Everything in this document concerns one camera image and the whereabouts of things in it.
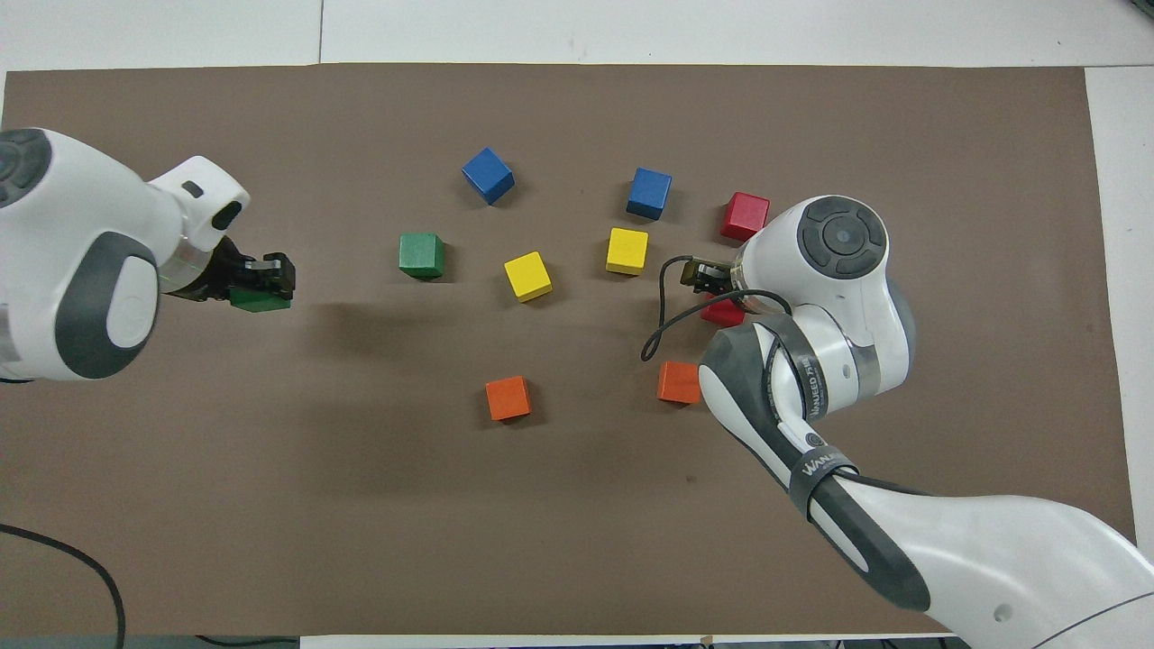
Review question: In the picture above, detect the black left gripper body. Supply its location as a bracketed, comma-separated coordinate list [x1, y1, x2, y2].
[167, 236, 268, 303]

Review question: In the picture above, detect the green wooden cube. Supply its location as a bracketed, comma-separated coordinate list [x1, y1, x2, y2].
[228, 287, 292, 314]
[398, 233, 446, 280]

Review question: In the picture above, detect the red wooden cube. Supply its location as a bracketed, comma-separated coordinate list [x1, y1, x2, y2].
[719, 191, 772, 242]
[701, 294, 747, 327]

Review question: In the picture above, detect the yellow wooden cube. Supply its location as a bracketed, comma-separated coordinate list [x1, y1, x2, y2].
[605, 227, 650, 277]
[503, 251, 554, 304]

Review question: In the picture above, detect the blue wooden cube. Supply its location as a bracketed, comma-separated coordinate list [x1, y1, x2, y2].
[462, 147, 516, 206]
[626, 167, 673, 222]

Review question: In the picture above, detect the orange wooden cube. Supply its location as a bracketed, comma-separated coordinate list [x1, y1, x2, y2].
[485, 375, 533, 422]
[656, 361, 704, 406]

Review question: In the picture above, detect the brown table mat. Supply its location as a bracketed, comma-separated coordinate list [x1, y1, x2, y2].
[0, 63, 1139, 636]

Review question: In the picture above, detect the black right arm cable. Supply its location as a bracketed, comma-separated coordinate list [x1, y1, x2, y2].
[640, 255, 794, 363]

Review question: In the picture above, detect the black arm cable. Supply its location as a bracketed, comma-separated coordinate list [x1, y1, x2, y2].
[640, 255, 794, 363]
[0, 523, 127, 649]

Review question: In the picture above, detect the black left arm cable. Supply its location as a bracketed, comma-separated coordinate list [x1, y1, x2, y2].
[0, 523, 127, 649]

